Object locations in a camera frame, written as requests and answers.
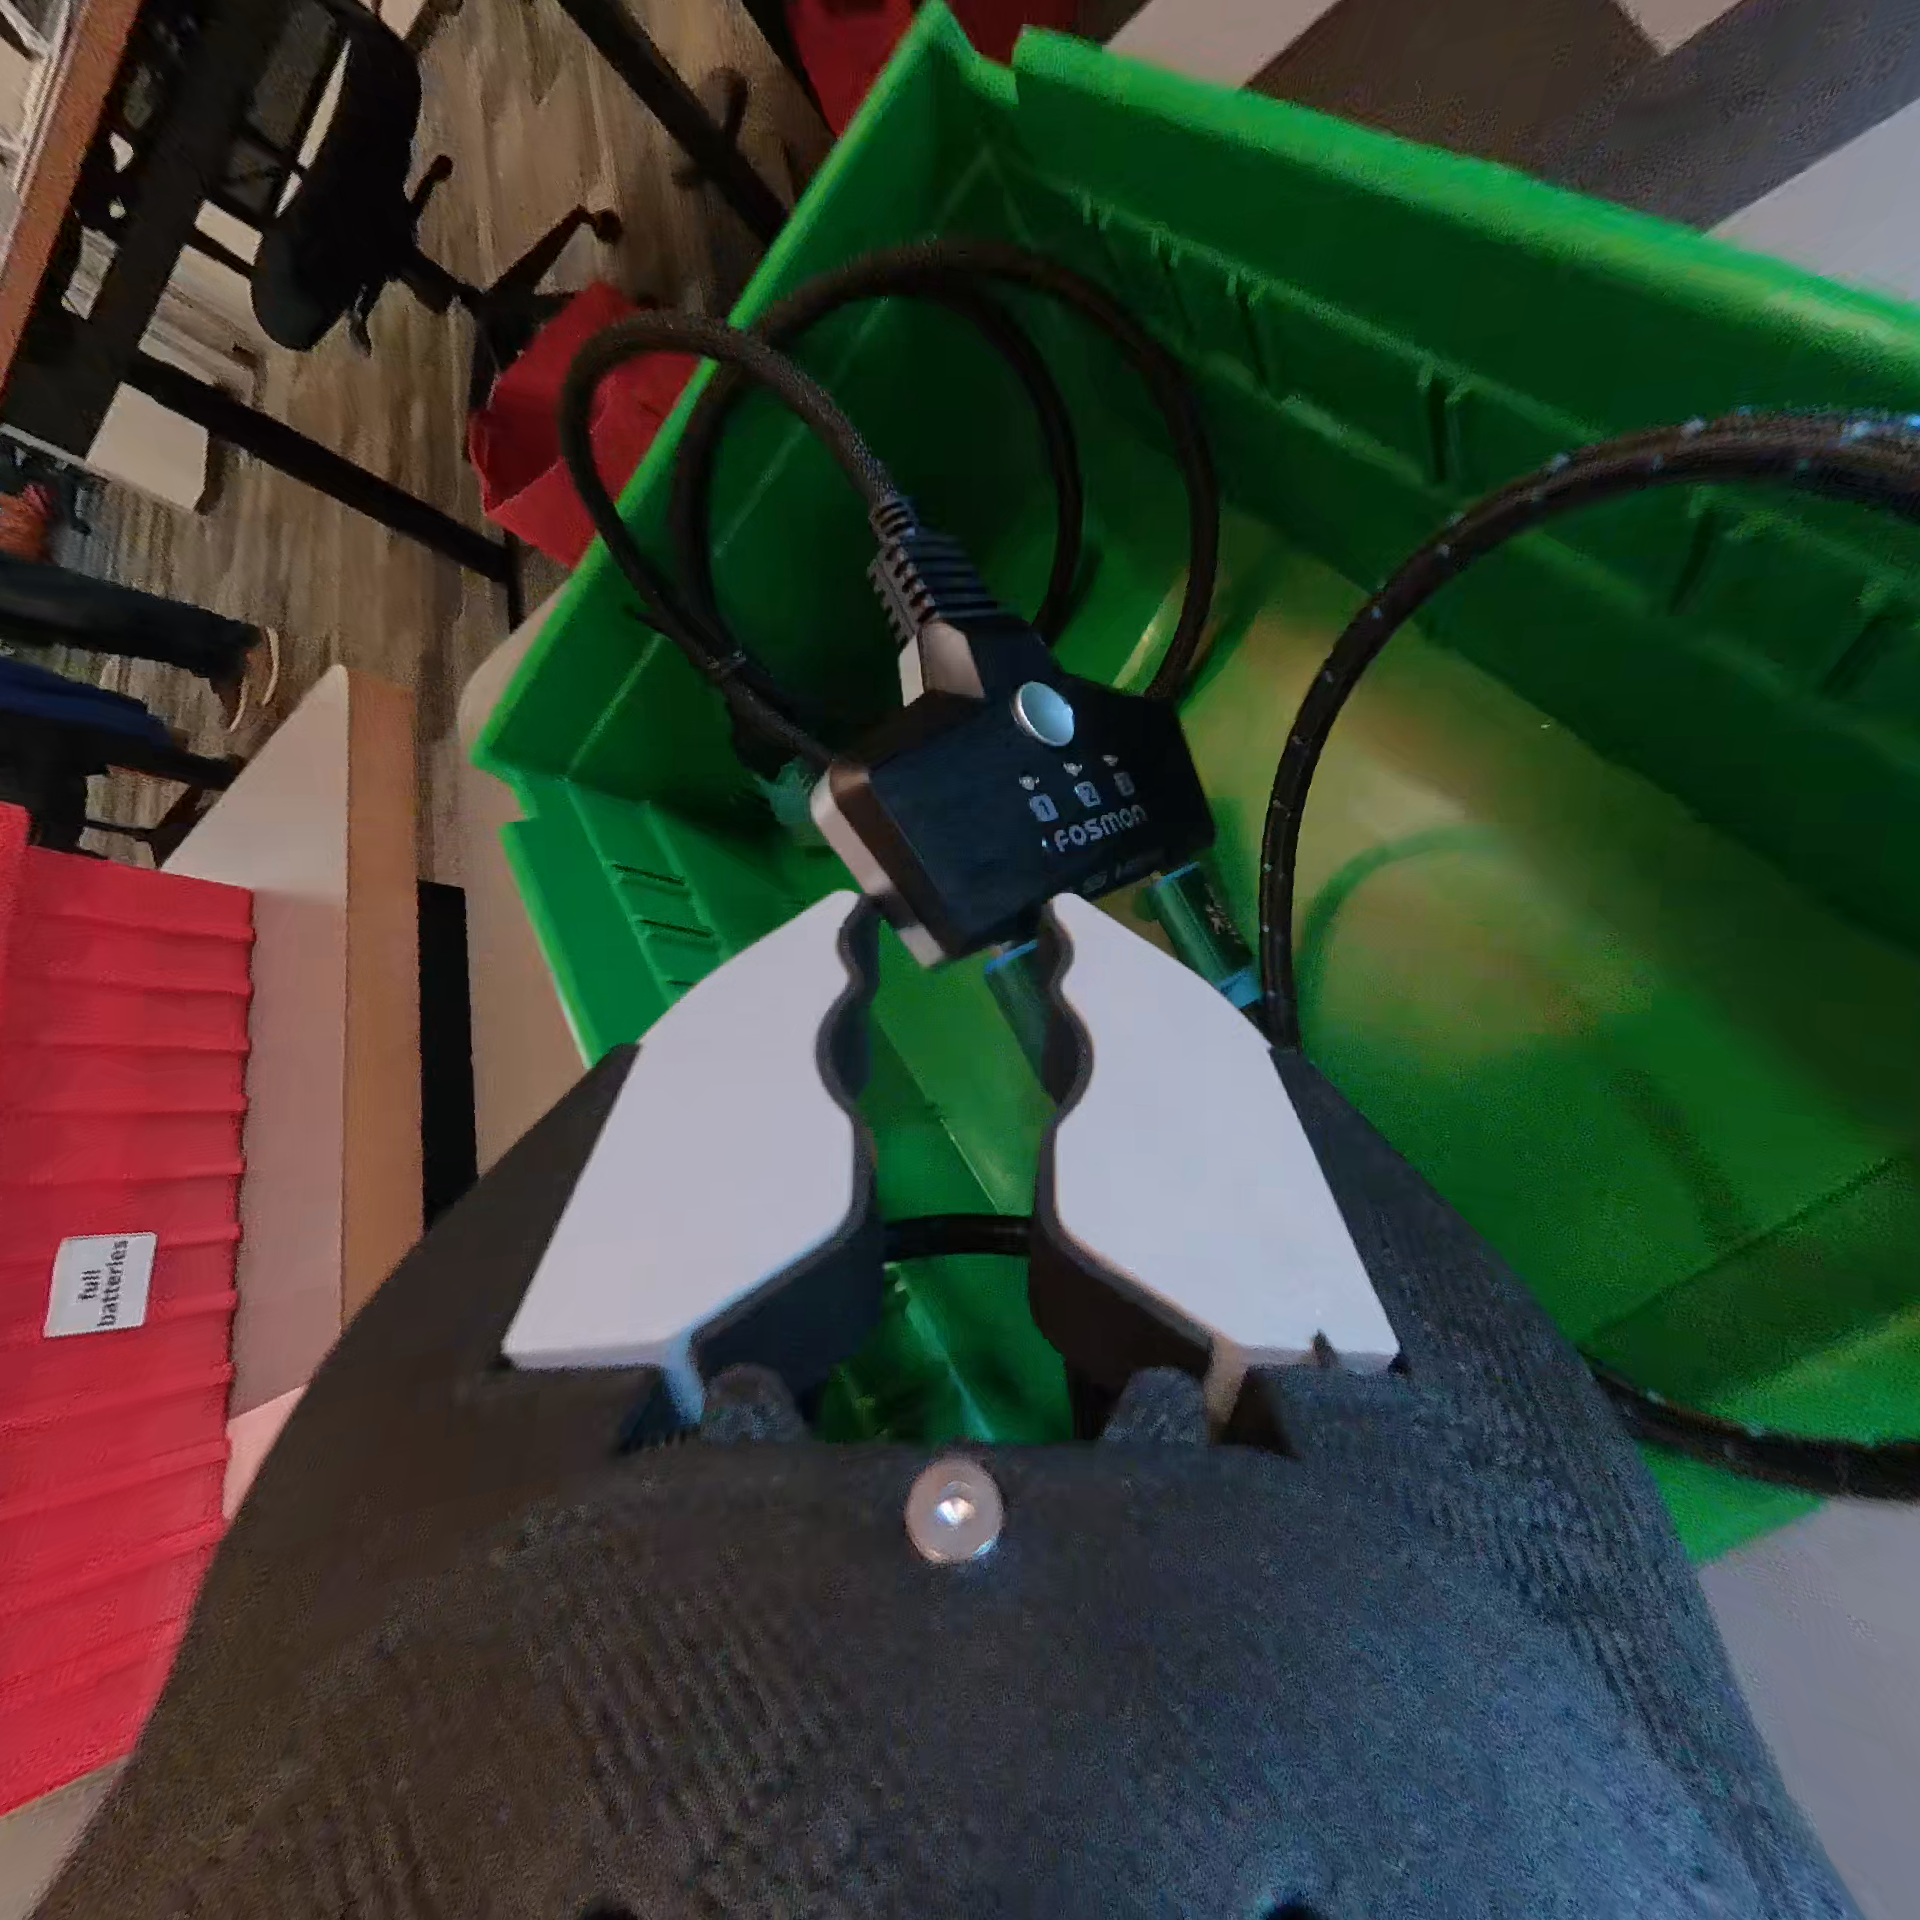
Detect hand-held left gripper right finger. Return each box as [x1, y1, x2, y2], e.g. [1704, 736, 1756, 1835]
[1031, 900, 1404, 1383]

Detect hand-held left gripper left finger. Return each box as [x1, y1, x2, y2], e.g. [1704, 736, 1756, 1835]
[506, 892, 880, 1383]

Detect black hdmi switch with button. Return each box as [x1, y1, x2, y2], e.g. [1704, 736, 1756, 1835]
[812, 616, 1222, 969]

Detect braided hdmi cable green plugs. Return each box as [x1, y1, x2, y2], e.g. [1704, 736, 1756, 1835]
[1156, 417, 1920, 1503]

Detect black switch pigtail cable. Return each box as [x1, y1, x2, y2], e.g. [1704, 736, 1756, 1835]
[562, 248, 1222, 788]

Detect red ribbed crate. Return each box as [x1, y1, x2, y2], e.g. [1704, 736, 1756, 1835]
[0, 802, 262, 1820]

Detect red bag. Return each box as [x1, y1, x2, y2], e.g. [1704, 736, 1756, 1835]
[466, 286, 714, 571]

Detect green plastic bin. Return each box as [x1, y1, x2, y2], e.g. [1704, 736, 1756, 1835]
[475, 0, 1920, 1561]

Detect black office chair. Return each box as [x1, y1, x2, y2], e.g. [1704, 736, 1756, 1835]
[249, 0, 624, 369]

